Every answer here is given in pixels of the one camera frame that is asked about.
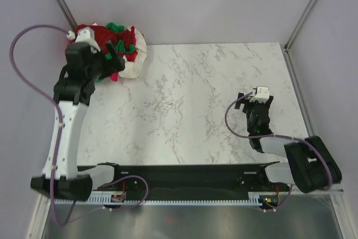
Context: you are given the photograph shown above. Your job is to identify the pink magenta t shirt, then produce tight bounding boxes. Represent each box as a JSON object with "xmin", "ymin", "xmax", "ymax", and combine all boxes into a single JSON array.
[{"xmin": 97, "ymin": 73, "xmax": 119, "ymax": 82}]

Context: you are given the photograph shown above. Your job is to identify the dark red t shirt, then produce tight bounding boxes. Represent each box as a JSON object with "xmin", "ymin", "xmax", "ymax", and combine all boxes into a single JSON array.
[{"xmin": 93, "ymin": 26, "xmax": 126, "ymax": 56}]

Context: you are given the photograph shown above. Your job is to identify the white slotted cable duct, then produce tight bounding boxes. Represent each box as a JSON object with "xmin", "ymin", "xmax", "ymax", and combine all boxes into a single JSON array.
[{"xmin": 53, "ymin": 191, "xmax": 289, "ymax": 205}]

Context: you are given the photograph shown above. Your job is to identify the right aluminium frame post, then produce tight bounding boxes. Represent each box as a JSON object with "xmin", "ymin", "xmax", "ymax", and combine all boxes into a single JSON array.
[{"xmin": 283, "ymin": 0, "xmax": 318, "ymax": 53}]

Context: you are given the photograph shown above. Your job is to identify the green t shirt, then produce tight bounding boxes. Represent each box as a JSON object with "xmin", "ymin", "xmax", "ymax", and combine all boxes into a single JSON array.
[{"xmin": 106, "ymin": 22, "xmax": 137, "ymax": 54}]

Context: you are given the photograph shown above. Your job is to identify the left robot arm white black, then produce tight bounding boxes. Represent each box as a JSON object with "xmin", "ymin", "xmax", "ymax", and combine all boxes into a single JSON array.
[{"xmin": 30, "ymin": 41, "xmax": 125, "ymax": 201}]

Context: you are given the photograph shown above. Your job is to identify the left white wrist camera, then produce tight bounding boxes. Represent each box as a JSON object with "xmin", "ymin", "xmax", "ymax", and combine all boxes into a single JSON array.
[{"xmin": 75, "ymin": 27, "xmax": 95, "ymax": 45}]

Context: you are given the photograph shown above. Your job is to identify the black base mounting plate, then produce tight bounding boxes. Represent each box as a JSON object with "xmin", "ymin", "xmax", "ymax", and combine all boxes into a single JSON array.
[{"xmin": 115, "ymin": 163, "xmax": 289, "ymax": 200}]

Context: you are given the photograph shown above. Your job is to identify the cream white t shirt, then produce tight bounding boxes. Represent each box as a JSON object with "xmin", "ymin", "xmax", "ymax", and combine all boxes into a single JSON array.
[{"xmin": 119, "ymin": 26, "xmax": 147, "ymax": 79}]

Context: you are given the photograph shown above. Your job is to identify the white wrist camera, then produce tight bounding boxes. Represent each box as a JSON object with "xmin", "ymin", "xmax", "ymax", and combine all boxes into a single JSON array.
[
  {"xmin": 250, "ymin": 86, "xmax": 270, "ymax": 103},
  {"xmin": 75, "ymin": 27, "xmax": 95, "ymax": 45}
]

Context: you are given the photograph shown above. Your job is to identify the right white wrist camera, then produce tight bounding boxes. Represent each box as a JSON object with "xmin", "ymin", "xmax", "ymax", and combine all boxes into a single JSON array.
[{"xmin": 250, "ymin": 86, "xmax": 270, "ymax": 103}]

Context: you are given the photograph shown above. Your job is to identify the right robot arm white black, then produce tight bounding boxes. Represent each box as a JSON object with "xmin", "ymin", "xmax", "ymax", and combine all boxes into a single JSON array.
[{"xmin": 234, "ymin": 92, "xmax": 342, "ymax": 193}]

